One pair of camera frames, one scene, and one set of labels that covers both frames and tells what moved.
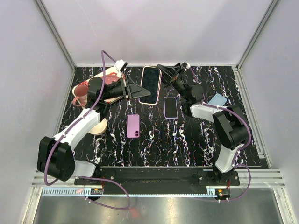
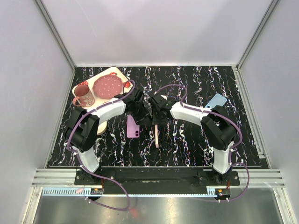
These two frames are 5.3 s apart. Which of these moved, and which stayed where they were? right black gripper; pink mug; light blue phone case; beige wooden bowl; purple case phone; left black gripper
Moved: right black gripper; left black gripper
Stayed: beige wooden bowl; light blue phone case; purple case phone; pink mug
